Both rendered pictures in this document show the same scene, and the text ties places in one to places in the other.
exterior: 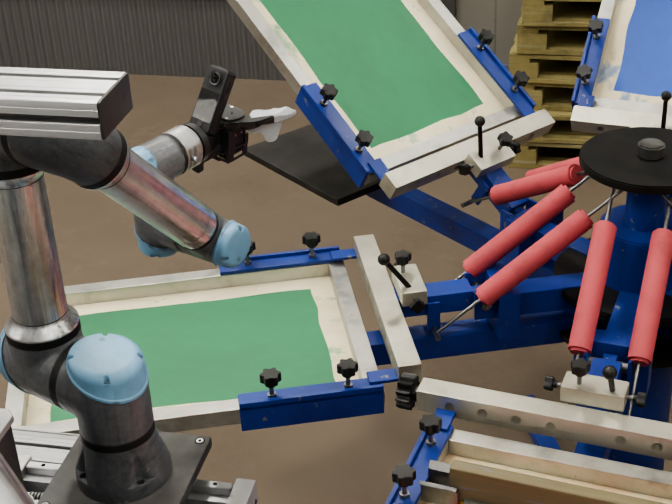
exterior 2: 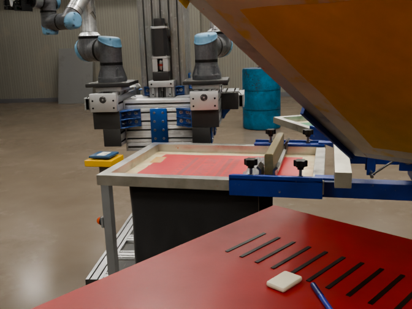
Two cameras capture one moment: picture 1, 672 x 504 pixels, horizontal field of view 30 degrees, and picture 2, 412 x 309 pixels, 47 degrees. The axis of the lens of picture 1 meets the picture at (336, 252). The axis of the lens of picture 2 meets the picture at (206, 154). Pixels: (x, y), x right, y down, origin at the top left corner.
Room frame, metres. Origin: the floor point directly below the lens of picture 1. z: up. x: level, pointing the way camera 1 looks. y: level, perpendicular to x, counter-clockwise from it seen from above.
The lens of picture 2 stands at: (1.20, -2.10, 1.43)
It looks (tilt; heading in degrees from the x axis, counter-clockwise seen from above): 13 degrees down; 82
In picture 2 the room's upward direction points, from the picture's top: 2 degrees counter-clockwise
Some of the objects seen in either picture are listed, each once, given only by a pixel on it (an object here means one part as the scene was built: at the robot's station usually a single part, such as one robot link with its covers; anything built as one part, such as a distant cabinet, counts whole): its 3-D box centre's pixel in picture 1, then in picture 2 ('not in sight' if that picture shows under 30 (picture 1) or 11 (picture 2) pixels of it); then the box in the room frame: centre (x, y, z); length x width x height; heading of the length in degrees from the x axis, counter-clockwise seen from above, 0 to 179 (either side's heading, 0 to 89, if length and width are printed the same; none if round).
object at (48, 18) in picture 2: not in sight; (51, 22); (0.83, 0.34, 1.56); 0.11 x 0.08 x 0.11; 141
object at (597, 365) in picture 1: (598, 393); (373, 156); (2.04, -0.52, 1.02); 0.17 x 0.06 x 0.05; 157
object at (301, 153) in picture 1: (443, 215); not in sight; (3.03, -0.30, 0.91); 1.34 x 0.41 x 0.08; 37
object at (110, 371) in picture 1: (107, 385); (206, 45); (1.58, 0.36, 1.42); 0.13 x 0.12 x 0.14; 52
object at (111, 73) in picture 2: not in sight; (111, 72); (1.09, 0.47, 1.31); 0.15 x 0.15 x 0.10
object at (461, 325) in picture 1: (379, 347); not in sight; (2.42, -0.09, 0.90); 1.24 x 0.06 x 0.06; 97
